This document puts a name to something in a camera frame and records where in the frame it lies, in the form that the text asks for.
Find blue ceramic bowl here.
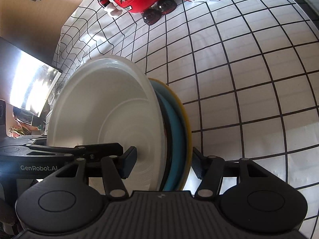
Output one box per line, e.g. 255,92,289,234
149,78,189,191

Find white plastic bowl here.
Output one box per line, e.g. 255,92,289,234
47,56,166,191

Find black monitor screen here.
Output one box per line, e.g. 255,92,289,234
0,38,61,116

